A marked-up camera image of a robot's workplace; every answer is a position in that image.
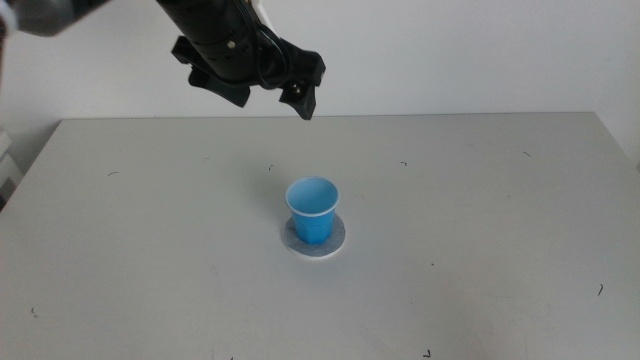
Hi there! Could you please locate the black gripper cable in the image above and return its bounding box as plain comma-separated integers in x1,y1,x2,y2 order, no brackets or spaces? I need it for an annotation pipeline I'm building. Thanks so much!
234,0,294,92

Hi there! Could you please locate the blue plastic cup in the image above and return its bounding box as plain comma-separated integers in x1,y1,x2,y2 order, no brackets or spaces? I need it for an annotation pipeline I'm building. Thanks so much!
284,176,341,246

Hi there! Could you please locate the round grey cup mat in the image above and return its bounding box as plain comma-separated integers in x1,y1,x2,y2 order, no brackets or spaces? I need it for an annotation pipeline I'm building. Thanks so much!
280,212,347,259

